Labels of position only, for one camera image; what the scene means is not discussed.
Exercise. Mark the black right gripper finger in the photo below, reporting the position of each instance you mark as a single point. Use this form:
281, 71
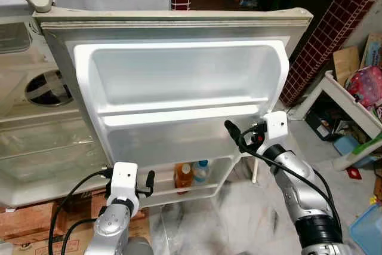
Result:
235, 133

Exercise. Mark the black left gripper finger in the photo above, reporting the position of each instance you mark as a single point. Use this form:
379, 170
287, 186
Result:
151, 180

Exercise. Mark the white fridge door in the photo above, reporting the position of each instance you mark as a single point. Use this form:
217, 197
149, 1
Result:
179, 76

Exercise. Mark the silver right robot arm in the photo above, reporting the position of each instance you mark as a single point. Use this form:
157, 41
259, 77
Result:
298, 189

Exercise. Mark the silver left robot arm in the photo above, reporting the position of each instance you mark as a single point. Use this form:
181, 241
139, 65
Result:
110, 225

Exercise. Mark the white fridge body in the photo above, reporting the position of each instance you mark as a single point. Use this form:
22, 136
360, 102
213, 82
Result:
36, 147

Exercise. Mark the orange drink bottle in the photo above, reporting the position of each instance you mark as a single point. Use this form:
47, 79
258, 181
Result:
183, 178

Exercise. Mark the clear bottle blue cap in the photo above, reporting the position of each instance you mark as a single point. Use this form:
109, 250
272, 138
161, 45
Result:
202, 172

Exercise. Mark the light blue container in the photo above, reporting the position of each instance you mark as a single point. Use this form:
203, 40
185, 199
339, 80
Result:
346, 146

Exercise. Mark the white open shelf unit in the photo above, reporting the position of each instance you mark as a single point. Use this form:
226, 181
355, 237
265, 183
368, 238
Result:
337, 91

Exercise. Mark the small red packet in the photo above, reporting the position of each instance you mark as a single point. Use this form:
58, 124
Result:
355, 172

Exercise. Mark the brown cardboard sheet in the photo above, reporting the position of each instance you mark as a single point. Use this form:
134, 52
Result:
345, 64

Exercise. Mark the green plastic item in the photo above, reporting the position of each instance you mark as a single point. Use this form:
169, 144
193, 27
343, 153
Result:
370, 143

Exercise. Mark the brown cardboard box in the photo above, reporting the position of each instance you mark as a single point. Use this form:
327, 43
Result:
24, 219

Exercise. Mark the pink patterned bag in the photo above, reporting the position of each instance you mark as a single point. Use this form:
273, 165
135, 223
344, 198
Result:
365, 85

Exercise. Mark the wide red tiled pillar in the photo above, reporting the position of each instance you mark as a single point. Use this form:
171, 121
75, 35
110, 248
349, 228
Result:
334, 28

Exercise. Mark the blue plastic bin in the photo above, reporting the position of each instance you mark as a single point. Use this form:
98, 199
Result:
367, 234

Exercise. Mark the colourful printed box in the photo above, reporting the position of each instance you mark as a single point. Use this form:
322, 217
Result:
371, 52

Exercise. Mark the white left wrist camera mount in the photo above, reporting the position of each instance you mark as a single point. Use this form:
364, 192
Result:
122, 177

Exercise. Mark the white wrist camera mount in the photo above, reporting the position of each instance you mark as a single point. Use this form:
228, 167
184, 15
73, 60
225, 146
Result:
122, 177
276, 126

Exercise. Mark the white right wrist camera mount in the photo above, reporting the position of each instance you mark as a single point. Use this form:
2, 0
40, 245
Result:
276, 126

